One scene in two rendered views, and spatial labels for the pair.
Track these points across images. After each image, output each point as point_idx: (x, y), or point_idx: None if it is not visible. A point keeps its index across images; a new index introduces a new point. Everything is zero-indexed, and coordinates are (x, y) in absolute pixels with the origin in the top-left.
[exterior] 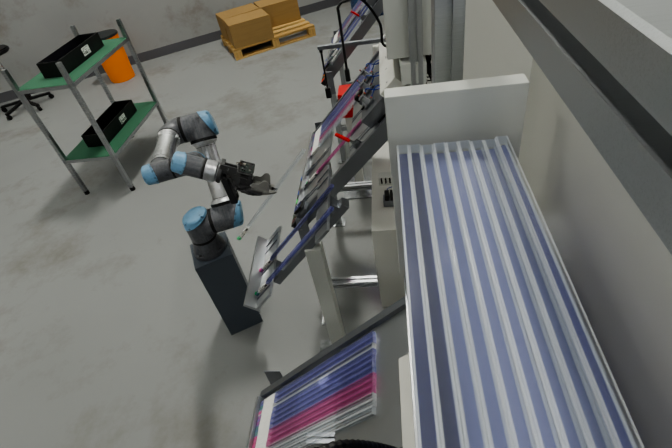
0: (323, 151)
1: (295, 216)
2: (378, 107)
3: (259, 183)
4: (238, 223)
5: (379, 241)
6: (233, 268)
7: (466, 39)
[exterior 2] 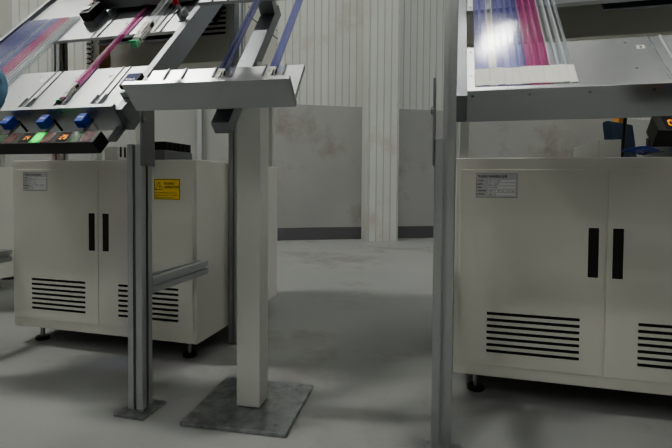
0: (36, 84)
1: (84, 133)
2: None
3: None
4: (3, 97)
5: (202, 182)
6: None
7: None
